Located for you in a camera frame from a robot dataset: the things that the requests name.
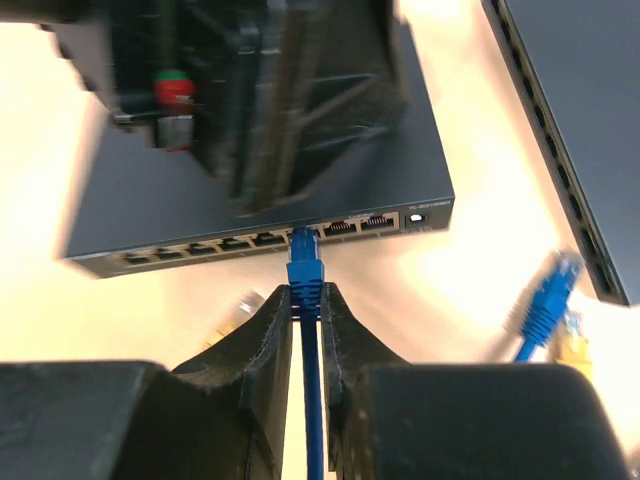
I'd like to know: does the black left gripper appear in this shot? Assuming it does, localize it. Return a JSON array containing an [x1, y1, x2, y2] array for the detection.
[[34, 0, 411, 219]]

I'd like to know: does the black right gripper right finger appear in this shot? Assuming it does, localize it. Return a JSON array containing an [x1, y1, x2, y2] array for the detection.
[[321, 283, 629, 479]]

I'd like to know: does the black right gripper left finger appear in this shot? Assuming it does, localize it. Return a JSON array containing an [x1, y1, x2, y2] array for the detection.
[[1, 286, 292, 479]]

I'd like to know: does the yellow ethernet cable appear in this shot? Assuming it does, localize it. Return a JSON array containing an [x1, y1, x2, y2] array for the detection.
[[549, 312, 595, 379]]

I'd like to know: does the black network switch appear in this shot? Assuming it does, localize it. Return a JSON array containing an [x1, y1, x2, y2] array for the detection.
[[483, 1, 639, 306], [60, 21, 455, 278]]

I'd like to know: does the dark blue ethernet cable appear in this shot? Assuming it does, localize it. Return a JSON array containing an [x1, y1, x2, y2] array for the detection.
[[285, 225, 327, 480]]

